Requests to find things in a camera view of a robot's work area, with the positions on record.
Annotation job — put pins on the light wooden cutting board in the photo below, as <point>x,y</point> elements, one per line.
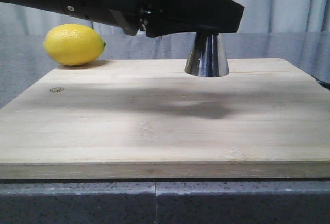
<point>149,119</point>

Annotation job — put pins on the yellow lemon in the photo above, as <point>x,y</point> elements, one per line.
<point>73,44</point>

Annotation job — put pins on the black cutting board handle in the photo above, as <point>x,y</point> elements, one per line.
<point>323,84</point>

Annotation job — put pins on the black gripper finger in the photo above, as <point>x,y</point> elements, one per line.
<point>163,17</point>

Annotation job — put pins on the steel double jigger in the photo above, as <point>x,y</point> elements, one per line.
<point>208,57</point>

